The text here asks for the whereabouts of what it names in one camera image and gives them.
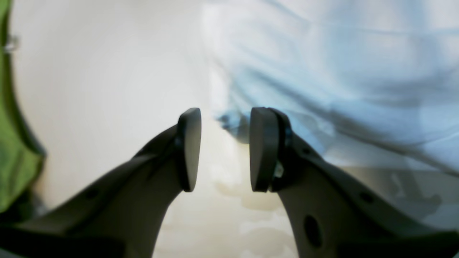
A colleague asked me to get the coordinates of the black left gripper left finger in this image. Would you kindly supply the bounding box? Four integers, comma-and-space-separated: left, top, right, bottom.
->
0, 108, 202, 258

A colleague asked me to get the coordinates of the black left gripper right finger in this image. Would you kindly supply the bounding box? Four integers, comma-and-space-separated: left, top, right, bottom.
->
249, 107, 458, 258

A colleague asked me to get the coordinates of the white t-shirt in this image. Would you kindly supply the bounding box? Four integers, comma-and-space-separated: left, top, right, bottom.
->
202, 0, 458, 173

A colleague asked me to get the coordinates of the green cloth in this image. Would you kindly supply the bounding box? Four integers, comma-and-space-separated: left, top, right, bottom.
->
0, 0, 46, 213

